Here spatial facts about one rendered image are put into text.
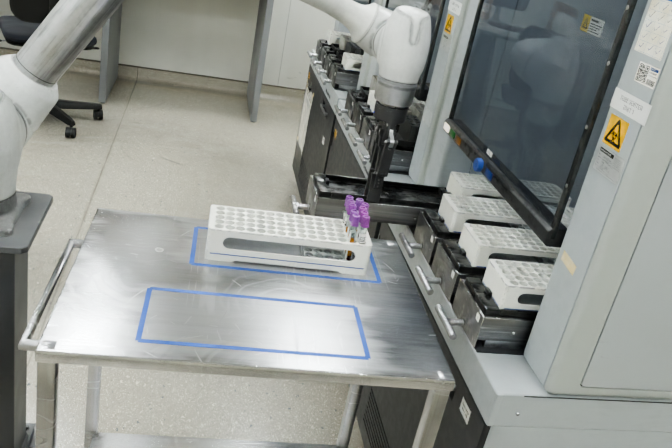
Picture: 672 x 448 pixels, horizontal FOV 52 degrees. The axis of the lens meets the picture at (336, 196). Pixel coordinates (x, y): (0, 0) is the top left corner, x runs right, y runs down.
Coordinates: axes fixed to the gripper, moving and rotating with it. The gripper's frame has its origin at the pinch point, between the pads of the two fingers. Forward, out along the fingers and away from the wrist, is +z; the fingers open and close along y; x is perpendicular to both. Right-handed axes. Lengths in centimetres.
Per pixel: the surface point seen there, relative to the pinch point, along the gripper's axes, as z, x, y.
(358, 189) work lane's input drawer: 3.9, 2.0, 5.8
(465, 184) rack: -2.2, -23.1, 1.4
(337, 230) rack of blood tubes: -3.4, 15.0, -33.0
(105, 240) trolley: 2, 56, -34
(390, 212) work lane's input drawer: 5.6, -4.8, -2.2
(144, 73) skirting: 77, 78, 355
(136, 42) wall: 56, 85, 355
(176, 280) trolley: 2, 43, -46
